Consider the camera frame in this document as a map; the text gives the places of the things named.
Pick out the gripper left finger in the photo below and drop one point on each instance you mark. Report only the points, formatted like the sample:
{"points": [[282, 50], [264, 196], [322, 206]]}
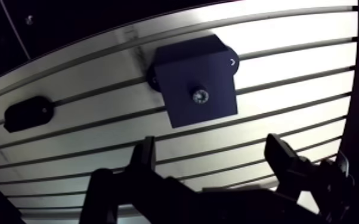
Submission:
{"points": [[142, 175]]}

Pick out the black oval holder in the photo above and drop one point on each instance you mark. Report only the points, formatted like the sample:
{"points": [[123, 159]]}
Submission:
{"points": [[28, 114]]}

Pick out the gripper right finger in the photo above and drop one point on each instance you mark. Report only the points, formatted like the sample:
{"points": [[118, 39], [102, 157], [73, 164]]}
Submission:
{"points": [[298, 175]]}

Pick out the dark blue-grey block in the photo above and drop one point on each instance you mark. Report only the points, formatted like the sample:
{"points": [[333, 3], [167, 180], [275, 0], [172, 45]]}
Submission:
{"points": [[195, 81]]}

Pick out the steel bolt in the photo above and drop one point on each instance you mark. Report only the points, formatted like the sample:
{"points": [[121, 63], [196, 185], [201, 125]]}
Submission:
{"points": [[200, 95]]}

